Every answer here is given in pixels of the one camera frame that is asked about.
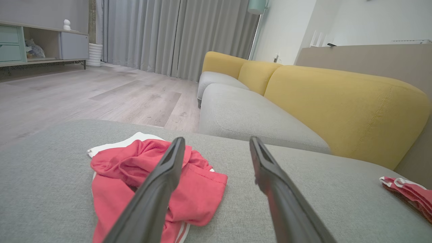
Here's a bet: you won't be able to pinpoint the small yellow sofa backrest cushion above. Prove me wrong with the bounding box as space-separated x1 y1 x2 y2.
238 61 283 97
202 51 249 80

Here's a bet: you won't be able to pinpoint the grey sofa seat cushion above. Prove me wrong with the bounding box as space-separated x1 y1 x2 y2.
198 83 332 155
197 71 250 108

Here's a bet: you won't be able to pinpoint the teal shade floor lamp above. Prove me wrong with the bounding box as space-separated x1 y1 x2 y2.
247 0 271 61

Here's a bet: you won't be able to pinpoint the grey curtain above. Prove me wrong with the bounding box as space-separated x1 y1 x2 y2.
96 0 261 82

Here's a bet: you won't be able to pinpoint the large grey sofa chaise cushion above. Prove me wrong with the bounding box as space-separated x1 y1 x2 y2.
0 119 432 243

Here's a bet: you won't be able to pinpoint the red shorts with white stripe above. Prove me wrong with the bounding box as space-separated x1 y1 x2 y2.
379 176 432 224

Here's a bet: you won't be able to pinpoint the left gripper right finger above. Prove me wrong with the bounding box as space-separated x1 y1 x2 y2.
249 136 338 243

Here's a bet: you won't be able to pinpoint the white router with antennas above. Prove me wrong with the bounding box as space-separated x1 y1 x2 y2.
309 30 327 47

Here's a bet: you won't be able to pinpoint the white ribbed plant pot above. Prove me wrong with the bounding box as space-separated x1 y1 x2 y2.
86 43 103 68

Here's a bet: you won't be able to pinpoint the grey plush toy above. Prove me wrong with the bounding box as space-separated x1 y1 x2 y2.
25 38 46 58

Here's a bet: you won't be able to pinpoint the flat white device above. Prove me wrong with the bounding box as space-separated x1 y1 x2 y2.
391 39 432 45

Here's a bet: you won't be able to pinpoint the red and white jersey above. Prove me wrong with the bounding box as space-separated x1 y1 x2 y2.
87 132 228 243

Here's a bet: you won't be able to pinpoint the grey and teal tv cabinet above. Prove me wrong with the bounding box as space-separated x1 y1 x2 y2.
0 20 89 73

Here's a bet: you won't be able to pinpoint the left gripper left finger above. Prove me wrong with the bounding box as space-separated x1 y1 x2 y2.
103 137 186 243

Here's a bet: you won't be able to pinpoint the large yellow sofa backrest cushion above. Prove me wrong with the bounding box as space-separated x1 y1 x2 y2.
264 65 432 170

